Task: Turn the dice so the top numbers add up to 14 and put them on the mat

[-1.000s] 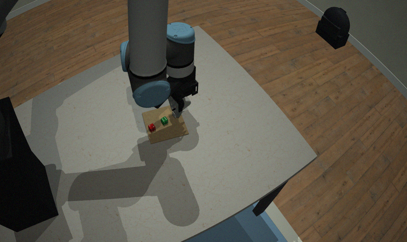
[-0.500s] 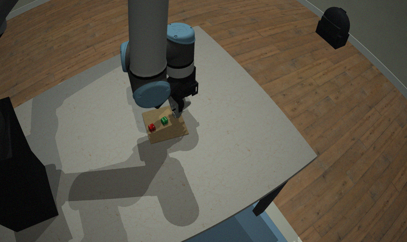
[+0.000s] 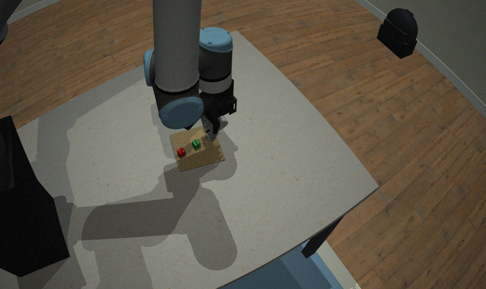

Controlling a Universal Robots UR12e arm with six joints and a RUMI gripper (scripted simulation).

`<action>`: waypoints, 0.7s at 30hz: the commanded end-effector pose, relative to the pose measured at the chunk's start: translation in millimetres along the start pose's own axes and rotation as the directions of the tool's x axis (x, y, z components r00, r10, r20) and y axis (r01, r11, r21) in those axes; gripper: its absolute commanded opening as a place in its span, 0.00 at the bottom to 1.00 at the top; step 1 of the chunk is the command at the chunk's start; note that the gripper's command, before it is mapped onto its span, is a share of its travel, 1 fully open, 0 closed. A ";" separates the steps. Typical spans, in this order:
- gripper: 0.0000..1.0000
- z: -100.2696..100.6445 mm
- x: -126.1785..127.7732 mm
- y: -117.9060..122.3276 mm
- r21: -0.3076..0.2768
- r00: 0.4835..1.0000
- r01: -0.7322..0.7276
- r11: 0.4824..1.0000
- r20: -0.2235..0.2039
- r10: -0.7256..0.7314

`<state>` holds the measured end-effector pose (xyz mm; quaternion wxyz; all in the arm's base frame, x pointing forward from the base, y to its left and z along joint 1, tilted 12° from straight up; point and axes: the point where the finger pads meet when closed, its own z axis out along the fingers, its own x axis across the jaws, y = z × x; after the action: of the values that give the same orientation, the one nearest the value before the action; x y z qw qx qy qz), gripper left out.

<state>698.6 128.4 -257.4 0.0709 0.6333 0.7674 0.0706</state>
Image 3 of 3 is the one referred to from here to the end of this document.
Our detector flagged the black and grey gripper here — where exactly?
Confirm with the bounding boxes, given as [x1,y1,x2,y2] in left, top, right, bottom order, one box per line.
[201,79,237,140]

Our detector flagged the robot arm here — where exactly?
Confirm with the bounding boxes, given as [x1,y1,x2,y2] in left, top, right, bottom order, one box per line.
[0,0,233,130]

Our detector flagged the red die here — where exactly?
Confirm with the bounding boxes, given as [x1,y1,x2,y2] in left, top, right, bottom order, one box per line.
[177,147,186,158]

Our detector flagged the tan square mat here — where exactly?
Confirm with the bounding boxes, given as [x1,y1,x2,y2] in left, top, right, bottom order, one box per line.
[170,126,226,172]

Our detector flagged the green die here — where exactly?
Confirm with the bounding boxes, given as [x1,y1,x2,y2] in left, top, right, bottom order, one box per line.
[192,139,201,150]

